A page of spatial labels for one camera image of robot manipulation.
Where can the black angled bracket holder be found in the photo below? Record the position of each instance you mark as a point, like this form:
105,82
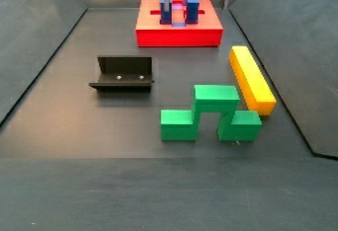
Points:
124,72

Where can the dark blue U block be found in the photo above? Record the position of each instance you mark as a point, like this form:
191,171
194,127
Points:
191,10

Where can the red slotted board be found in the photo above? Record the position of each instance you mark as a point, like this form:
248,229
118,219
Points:
179,34

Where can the yellow long block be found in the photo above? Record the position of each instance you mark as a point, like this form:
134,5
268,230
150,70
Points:
255,89

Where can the green arch block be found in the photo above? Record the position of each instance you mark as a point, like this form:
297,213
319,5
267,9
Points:
236,125

